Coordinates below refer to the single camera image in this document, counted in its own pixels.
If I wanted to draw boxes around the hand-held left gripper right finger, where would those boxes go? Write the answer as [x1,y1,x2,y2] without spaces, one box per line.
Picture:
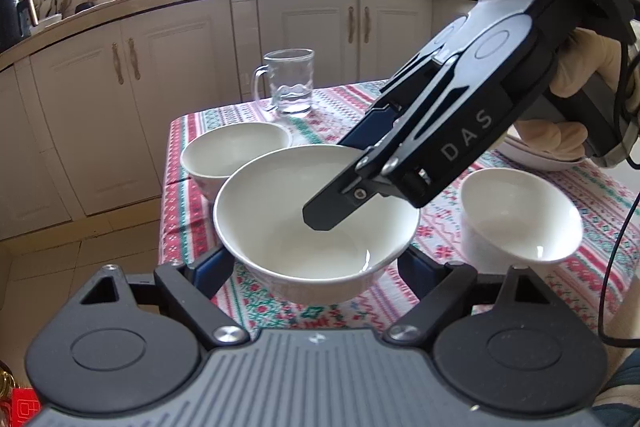
[385,246,558,348]

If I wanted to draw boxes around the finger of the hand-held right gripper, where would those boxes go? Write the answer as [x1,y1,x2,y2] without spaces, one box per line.
[301,49,483,230]
[336,17,471,152]

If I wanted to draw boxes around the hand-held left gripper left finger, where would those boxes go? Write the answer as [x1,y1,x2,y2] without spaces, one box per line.
[77,244,251,350]

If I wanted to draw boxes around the white ceramic bowl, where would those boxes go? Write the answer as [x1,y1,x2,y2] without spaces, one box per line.
[180,122,293,204]
[460,168,584,264]
[213,144,421,305]

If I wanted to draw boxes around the person's right hand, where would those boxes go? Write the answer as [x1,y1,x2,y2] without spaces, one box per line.
[515,28,628,161]

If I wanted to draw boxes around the patterned red green tablecloth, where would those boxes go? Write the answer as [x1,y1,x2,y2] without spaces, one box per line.
[159,79,640,333]

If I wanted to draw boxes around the clear glass mug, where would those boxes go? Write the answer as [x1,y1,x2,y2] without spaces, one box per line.
[252,49,316,116]

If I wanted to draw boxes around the white kitchen cabinet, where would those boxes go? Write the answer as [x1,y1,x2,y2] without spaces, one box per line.
[0,0,483,243]

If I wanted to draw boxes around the red packet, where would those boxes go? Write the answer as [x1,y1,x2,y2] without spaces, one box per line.
[0,359,38,427]

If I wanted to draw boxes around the white utensil rack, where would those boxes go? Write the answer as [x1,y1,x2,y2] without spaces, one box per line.
[27,0,63,32]

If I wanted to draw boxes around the black kitchen appliance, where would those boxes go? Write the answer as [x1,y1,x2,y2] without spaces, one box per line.
[0,0,32,52]

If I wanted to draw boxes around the black cable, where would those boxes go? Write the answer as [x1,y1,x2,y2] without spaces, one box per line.
[597,39,640,350]

